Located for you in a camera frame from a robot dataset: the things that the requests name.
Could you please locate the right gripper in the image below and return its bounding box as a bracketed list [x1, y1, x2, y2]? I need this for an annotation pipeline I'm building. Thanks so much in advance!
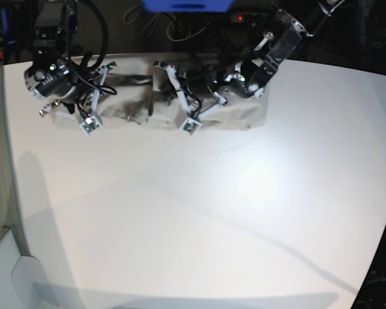
[38, 61, 117, 121]

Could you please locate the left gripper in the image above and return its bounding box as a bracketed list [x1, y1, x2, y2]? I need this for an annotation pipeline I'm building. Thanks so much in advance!
[154, 61, 228, 119]

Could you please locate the beige t-shirt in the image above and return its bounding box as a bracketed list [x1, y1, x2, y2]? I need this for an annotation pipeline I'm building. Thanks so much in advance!
[50, 55, 268, 134]

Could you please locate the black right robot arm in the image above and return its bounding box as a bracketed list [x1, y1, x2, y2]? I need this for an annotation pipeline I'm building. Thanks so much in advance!
[24, 1, 117, 126]

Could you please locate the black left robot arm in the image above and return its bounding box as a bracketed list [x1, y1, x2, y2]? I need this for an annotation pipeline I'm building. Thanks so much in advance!
[154, 1, 343, 119]

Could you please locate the black power strip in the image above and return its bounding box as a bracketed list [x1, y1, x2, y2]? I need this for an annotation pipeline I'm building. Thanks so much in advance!
[229, 12, 273, 24]

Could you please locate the blue plastic box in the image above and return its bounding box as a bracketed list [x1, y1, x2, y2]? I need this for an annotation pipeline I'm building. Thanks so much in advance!
[142, 0, 233, 13]

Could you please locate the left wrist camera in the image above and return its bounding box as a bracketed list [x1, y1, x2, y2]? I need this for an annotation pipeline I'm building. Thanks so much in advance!
[179, 117, 202, 135]

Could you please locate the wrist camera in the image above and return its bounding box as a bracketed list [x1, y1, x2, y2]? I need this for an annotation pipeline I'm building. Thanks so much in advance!
[179, 117, 202, 135]
[80, 115, 103, 136]

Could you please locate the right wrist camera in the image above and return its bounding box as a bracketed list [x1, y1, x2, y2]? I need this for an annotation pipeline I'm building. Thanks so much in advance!
[80, 115, 103, 136]

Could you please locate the white cable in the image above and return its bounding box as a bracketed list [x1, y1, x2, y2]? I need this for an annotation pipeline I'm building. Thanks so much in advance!
[165, 19, 210, 42]

